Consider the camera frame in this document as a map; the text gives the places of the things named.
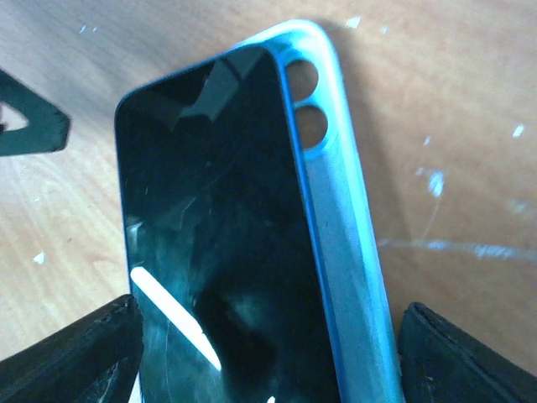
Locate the light blue phone case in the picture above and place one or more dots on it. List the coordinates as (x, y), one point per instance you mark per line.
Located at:
(367, 362)

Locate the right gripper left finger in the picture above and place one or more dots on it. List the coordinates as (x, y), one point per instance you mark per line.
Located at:
(94, 359)

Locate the blue phone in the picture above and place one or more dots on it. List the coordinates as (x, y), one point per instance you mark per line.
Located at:
(220, 255)

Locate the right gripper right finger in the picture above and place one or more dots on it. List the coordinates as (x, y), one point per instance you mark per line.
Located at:
(442, 363)

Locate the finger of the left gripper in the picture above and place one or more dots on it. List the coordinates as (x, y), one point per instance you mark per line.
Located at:
(48, 127)

